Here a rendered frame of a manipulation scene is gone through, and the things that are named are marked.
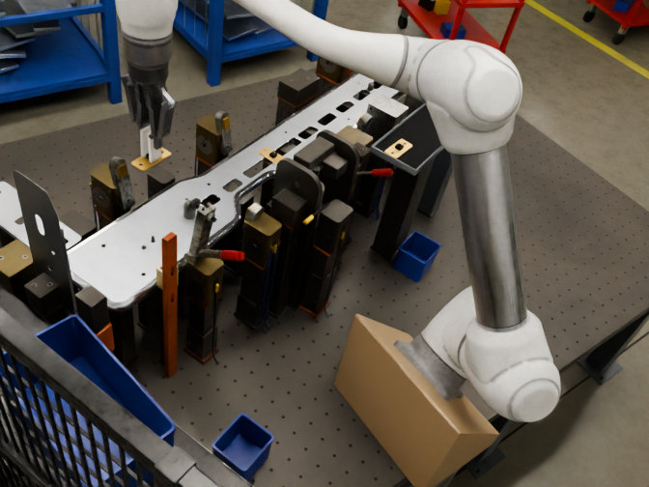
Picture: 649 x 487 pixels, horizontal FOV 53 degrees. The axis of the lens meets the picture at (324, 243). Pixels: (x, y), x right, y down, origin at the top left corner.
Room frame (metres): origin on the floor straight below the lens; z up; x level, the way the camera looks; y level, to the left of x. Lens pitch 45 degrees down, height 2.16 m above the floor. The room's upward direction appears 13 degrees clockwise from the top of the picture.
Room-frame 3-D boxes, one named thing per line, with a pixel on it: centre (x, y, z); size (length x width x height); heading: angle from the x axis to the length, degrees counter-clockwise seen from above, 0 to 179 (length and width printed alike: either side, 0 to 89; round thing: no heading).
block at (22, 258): (0.86, 0.64, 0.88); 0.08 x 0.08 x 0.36; 64
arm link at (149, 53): (1.05, 0.40, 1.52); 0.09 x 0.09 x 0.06
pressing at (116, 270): (1.49, 0.20, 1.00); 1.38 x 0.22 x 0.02; 154
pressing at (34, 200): (0.82, 0.53, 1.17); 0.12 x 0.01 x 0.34; 64
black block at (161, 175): (1.31, 0.48, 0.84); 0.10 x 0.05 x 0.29; 64
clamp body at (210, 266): (0.97, 0.24, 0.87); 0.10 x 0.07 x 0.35; 64
